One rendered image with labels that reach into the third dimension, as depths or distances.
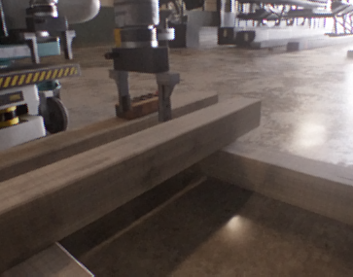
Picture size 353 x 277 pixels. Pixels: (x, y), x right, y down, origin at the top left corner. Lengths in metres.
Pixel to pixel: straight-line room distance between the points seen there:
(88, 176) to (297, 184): 0.50
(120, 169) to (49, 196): 0.14
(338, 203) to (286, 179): 0.13
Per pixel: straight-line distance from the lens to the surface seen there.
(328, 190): 0.75
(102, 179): 0.55
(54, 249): 0.54
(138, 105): 0.82
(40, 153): 0.67
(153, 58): 0.56
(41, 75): 1.22
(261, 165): 0.79
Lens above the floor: 0.43
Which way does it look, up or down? 19 degrees down
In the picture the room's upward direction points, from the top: 2 degrees counter-clockwise
